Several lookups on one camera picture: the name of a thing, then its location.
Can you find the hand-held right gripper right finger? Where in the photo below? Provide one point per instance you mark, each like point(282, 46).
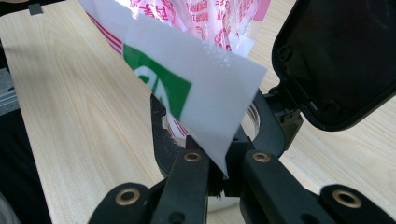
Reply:
point(264, 186)

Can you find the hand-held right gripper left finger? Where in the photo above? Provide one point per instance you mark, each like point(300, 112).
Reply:
point(190, 186)

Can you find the red and white plastic bag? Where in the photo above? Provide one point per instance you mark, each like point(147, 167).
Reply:
point(199, 84)

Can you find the clear jar with black lid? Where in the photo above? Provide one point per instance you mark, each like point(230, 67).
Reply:
point(336, 62)

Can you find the aluminium floor rail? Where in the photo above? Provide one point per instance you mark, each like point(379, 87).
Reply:
point(7, 93)

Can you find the grey metal table bracket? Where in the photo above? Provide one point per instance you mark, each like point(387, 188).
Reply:
point(35, 9)

